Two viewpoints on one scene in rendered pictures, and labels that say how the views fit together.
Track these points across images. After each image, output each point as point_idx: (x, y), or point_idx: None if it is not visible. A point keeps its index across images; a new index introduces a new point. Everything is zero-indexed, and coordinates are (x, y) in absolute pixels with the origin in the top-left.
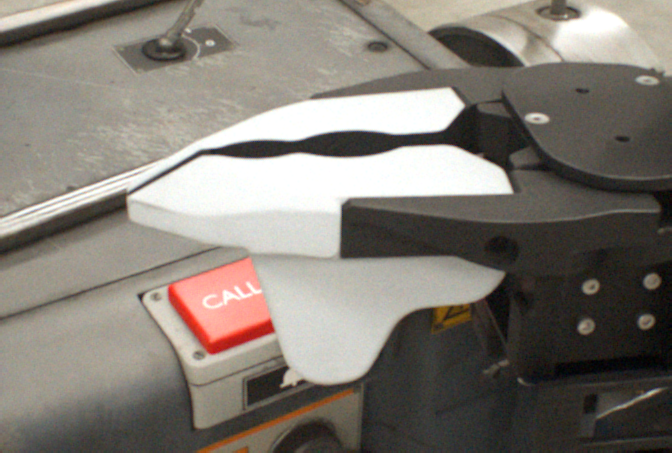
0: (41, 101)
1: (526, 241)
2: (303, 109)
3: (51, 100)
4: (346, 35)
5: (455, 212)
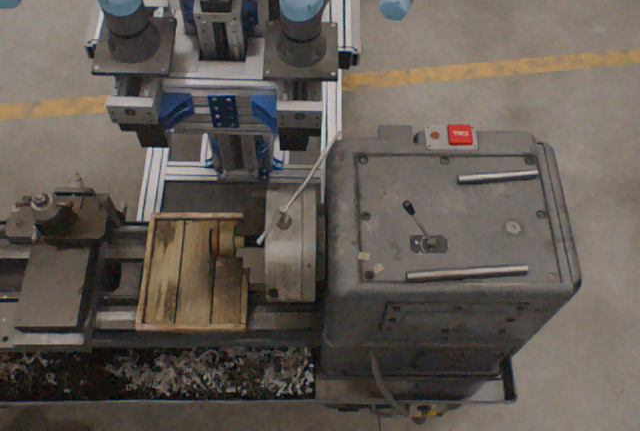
0: (479, 234)
1: None
2: None
3: (476, 233)
4: (371, 226)
5: None
